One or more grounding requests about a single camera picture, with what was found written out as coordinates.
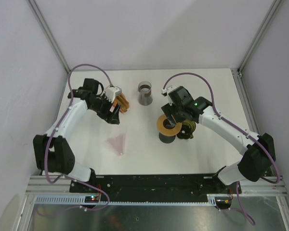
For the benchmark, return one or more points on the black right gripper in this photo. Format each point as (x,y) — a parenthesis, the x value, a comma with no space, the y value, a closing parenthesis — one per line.
(169,110)

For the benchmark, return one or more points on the brown paper filter stack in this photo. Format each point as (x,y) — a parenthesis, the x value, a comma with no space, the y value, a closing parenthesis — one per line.
(122,102)

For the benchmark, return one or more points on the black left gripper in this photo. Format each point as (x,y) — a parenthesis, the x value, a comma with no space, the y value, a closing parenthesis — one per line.
(112,118)

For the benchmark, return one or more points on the olive green plastic dripper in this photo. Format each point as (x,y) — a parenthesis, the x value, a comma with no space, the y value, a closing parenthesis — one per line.
(187,130)

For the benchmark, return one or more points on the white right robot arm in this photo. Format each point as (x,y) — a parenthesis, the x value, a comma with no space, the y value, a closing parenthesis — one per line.
(257,151)

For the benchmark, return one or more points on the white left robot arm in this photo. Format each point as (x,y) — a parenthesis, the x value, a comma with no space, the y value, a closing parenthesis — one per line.
(52,150)

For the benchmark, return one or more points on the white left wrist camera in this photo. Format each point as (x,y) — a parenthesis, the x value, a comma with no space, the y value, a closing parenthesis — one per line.
(111,92)

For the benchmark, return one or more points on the pink glass dripper cone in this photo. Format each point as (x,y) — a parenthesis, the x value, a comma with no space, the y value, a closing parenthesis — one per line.
(117,144)

